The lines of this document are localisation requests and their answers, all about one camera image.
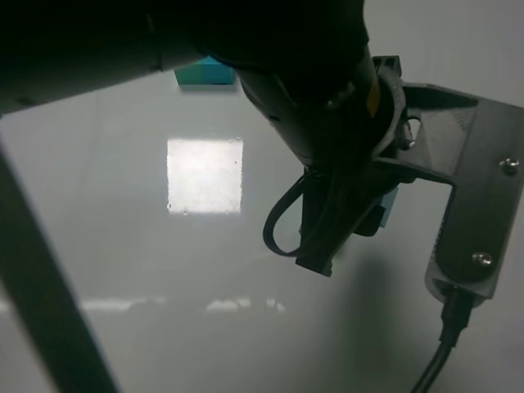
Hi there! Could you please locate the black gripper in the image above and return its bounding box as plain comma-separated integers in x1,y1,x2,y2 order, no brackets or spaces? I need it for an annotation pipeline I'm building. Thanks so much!
296,159,400,277

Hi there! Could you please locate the blue building block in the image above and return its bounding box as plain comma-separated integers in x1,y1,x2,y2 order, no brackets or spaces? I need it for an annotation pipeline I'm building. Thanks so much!
380,187,398,228

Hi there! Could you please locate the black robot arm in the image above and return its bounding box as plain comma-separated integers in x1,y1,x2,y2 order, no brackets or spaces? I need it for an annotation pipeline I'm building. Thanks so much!
1,1,394,276

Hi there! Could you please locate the blue template block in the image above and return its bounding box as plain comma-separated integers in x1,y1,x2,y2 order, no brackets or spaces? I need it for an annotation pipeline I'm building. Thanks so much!
201,57,236,86

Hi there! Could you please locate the green template block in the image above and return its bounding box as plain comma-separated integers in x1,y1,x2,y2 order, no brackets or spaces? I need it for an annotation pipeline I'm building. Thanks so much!
174,61,214,88

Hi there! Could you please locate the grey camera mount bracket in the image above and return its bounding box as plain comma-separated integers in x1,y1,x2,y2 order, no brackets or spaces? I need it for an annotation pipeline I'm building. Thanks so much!
369,56,480,187

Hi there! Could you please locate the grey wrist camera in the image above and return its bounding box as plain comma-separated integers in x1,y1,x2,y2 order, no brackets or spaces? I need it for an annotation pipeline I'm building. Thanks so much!
425,100,523,304

